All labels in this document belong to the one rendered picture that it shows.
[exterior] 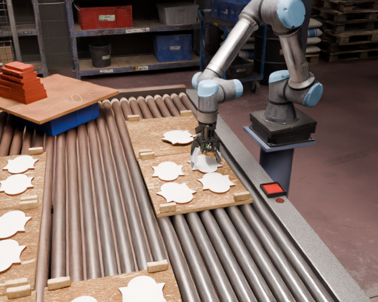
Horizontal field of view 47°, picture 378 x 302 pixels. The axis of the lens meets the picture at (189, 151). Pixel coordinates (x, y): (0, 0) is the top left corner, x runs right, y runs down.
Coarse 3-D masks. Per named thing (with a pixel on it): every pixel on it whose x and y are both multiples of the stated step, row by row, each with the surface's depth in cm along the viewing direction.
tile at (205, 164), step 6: (198, 156) 184; (204, 156) 184; (198, 162) 179; (204, 162) 179; (210, 162) 179; (216, 162) 179; (198, 168) 175; (204, 168) 175; (210, 168) 175; (216, 168) 175
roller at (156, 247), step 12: (120, 108) 241; (120, 120) 224; (120, 132) 213; (132, 156) 189; (132, 168) 180; (132, 180) 175; (144, 192) 164; (144, 204) 156; (144, 216) 151; (156, 228) 145; (156, 240) 138; (156, 252) 134
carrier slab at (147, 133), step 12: (144, 120) 220; (156, 120) 220; (168, 120) 220; (180, 120) 220; (192, 120) 220; (132, 132) 207; (144, 132) 207; (156, 132) 207; (192, 132) 207; (132, 144) 196; (144, 144) 196; (156, 144) 196; (168, 144) 196; (180, 144) 196; (156, 156) 187
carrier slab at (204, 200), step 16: (144, 160) 183; (160, 160) 183; (176, 160) 183; (224, 160) 183; (144, 176) 171; (192, 176) 171; (208, 192) 160; (240, 192) 160; (192, 208) 152; (208, 208) 153
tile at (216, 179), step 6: (210, 174) 170; (216, 174) 170; (198, 180) 167; (204, 180) 166; (210, 180) 166; (216, 180) 166; (222, 180) 166; (228, 180) 166; (204, 186) 163; (210, 186) 163; (216, 186) 163; (222, 186) 163; (228, 186) 163; (216, 192) 160; (222, 192) 159
